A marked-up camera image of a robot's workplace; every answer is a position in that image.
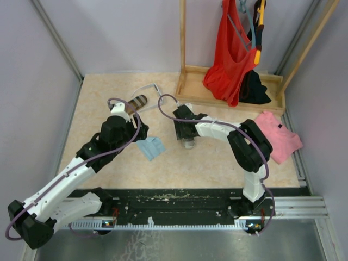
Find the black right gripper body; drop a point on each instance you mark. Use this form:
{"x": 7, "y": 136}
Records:
{"x": 181, "y": 132}

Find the plaid brown glasses case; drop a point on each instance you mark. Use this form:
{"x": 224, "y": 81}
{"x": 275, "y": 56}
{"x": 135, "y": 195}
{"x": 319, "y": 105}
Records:
{"x": 138, "y": 102}

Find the map print glasses case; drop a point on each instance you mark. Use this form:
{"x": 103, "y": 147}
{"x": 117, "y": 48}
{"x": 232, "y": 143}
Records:
{"x": 188, "y": 143}

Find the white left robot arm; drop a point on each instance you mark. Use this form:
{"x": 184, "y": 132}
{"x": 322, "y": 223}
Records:
{"x": 38, "y": 217}

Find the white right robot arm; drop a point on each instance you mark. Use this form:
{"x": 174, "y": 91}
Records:
{"x": 249, "y": 145}

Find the white sunglasses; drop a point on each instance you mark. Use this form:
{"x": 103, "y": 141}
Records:
{"x": 158, "y": 92}

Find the light blue cloth left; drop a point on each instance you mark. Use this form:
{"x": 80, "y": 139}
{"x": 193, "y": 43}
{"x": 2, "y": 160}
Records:
{"x": 151, "y": 147}

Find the wooden clothes rack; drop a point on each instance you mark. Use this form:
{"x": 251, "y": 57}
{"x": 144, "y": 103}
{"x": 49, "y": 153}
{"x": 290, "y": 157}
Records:
{"x": 190, "y": 86}

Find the black garment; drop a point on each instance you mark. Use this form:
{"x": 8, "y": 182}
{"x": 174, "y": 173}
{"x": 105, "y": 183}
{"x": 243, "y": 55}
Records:
{"x": 252, "y": 91}

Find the red garment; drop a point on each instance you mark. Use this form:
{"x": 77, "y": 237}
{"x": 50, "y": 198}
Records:
{"x": 234, "y": 57}

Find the pink folded shirt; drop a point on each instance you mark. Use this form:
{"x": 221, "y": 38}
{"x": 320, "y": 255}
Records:
{"x": 283, "y": 141}

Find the yellow black hanger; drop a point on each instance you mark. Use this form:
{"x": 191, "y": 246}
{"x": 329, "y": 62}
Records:
{"x": 258, "y": 27}

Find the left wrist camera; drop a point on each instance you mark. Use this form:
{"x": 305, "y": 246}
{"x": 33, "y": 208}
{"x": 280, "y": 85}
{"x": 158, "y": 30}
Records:
{"x": 119, "y": 109}

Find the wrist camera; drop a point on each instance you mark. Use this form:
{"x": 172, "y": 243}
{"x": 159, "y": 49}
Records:
{"x": 189, "y": 105}
{"x": 119, "y": 109}

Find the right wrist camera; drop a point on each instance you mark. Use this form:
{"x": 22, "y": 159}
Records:
{"x": 189, "y": 105}

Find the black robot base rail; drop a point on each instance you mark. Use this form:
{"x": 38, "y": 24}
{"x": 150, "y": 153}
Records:
{"x": 185, "y": 206}

